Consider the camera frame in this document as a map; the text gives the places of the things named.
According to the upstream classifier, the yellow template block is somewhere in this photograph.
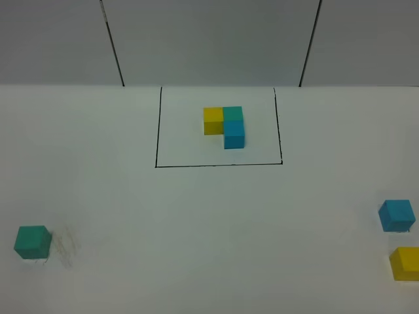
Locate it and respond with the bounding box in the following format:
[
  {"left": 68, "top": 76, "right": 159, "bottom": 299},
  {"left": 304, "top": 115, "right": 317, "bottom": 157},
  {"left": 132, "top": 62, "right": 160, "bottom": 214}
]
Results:
[{"left": 203, "top": 107, "right": 224, "bottom": 135}]

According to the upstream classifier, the blue template block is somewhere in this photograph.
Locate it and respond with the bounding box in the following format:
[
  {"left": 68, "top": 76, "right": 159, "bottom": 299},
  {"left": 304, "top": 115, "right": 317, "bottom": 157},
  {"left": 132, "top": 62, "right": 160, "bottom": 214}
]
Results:
[{"left": 223, "top": 120, "right": 245, "bottom": 149}]

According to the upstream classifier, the green template block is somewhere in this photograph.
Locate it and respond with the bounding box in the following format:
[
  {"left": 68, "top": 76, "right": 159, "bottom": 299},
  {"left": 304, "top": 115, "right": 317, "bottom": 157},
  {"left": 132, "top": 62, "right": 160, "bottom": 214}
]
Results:
[{"left": 223, "top": 106, "right": 244, "bottom": 122}]

